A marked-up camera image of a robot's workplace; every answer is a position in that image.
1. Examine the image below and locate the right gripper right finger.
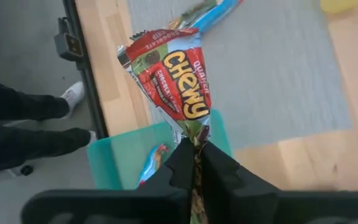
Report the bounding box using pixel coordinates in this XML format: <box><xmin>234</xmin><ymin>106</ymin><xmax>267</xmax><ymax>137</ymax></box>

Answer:
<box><xmin>200</xmin><ymin>141</ymin><xmax>358</xmax><ymax>224</ymax></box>

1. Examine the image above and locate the blue red-tipped granola bar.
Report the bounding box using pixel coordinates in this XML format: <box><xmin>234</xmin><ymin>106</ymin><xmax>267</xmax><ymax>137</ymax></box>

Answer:
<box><xmin>193</xmin><ymin>0</ymin><xmax>245</xmax><ymax>34</ymax></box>
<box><xmin>137</xmin><ymin>142</ymin><xmax>170</xmax><ymax>187</ymax></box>

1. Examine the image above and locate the black caster wheel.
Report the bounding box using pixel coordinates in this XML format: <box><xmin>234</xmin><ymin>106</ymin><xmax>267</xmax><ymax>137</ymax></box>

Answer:
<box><xmin>20</xmin><ymin>164</ymin><xmax>34</xmax><ymax>177</ymax></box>

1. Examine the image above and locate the red Chewy granola bar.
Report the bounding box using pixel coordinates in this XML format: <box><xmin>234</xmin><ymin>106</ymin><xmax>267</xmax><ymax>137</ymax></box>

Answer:
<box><xmin>116</xmin><ymin>27</ymin><xmax>213</xmax><ymax>224</ymax></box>

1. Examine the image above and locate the yellow plastic bin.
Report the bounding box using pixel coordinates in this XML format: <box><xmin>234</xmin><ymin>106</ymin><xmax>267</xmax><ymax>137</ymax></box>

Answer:
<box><xmin>319</xmin><ymin>0</ymin><xmax>358</xmax><ymax>14</ymax></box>

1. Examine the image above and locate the grey woven placemat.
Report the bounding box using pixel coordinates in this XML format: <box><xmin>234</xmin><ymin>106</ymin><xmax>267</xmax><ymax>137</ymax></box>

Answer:
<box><xmin>126</xmin><ymin>0</ymin><xmax>354</xmax><ymax>150</ymax></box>

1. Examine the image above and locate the black table clamp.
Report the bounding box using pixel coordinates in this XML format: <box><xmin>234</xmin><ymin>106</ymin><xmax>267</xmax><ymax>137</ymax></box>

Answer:
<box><xmin>53</xmin><ymin>17</ymin><xmax>88</xmax><ymax>71</ymax></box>

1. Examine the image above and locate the black aluminium table frame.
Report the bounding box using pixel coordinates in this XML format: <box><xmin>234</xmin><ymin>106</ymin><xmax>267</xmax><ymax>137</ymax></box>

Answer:
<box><xmin>61</xmin><ymin>0</ymin><xmax>110</xmax><ymax>140</ymax></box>

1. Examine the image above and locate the turquoise plastic bin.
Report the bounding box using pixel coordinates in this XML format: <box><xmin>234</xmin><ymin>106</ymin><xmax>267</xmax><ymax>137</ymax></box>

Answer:
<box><xmin>87</xmin><ymin>108</ymin><xmax>233</xmax><ymax>191</ymax></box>

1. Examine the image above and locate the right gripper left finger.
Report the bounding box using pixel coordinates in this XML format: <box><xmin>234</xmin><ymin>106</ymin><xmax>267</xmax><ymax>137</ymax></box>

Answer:
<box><xmin>20</xmin><ymin>138</ymin><xmax>197</xmax><ymax>224</ymax></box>

